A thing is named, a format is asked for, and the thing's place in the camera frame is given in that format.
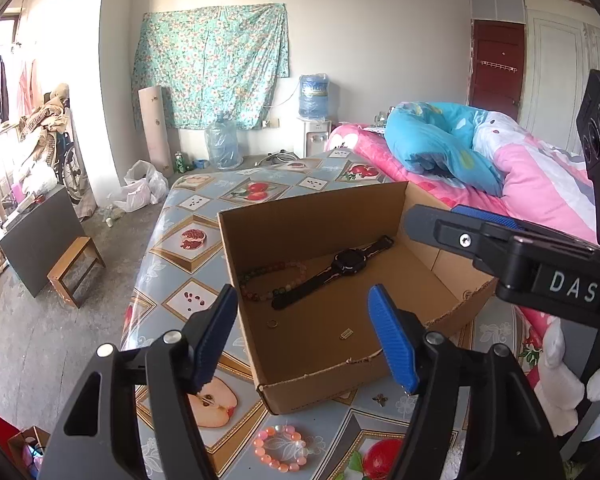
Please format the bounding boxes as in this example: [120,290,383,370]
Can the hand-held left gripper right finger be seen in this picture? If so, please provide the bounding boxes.
[367,284,566,480]

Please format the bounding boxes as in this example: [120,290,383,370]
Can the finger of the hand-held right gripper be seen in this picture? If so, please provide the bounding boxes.
[451,204,598,251]
[402,203,518,273]

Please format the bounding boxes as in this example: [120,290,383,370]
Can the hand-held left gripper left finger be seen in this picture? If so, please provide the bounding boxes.
[39,284,239,480]

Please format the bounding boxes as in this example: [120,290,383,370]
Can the multicolour bead bracelet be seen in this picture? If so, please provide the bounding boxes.
[238,259,308,303]

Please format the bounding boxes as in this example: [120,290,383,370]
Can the black wrist watch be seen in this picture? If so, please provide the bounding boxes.
[271,236,396,311]

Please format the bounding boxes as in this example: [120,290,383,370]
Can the brown cardboard box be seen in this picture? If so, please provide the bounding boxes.
[216,180,501,416]

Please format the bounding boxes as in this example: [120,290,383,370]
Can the pink bead bracelet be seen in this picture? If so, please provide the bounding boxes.
[252,424,310,472]

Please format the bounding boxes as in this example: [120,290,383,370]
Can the pale pink white quilt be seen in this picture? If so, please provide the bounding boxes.
[472,110,600,246]

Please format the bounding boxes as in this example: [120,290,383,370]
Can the fruit print tablecloth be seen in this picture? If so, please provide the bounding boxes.
[120,150,546,480]

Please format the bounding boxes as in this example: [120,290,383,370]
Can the blue cartoon quilt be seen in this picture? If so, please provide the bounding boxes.
[384,101,506,197]

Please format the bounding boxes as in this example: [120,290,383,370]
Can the white fluffy cloth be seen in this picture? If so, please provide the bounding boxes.
[535,317,600,438]

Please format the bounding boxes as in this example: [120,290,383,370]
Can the dark red door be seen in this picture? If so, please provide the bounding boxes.
[467,19,526,123]

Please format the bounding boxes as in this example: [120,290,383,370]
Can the white wardrobe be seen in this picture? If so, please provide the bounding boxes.
[517,0,600,156]

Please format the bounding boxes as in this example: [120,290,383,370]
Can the small wooden stool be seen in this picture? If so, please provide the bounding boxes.
[47,236,107,309]

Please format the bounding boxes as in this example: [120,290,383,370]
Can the white water dispenser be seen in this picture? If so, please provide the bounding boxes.
[295,116,332,158]

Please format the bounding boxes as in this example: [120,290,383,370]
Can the white plastic bags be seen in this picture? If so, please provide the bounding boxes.
[111,160,170,212]

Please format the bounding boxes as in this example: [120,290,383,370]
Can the empty clear water bottle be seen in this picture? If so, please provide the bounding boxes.
[205,111,243,170]

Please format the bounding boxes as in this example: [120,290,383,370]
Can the dark grey board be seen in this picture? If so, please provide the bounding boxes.
[0,185,87,298]

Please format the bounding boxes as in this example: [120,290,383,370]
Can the grey vent panel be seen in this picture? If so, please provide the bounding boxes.
[472,0,523,21]

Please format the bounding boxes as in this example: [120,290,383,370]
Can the small open cardboard box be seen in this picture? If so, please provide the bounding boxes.
[7,425,51,480]

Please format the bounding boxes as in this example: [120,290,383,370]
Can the beige rolled board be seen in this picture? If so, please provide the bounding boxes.
[138,86,175,177]

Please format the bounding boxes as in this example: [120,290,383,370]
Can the pile of clothes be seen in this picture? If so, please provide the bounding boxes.
[17,84,71,196]

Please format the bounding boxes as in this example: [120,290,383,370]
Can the white cables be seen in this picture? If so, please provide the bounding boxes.
[257,150,296,166]

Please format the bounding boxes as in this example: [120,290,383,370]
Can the green floral wall cloth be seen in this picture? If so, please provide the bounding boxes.
[131,2,291,132]

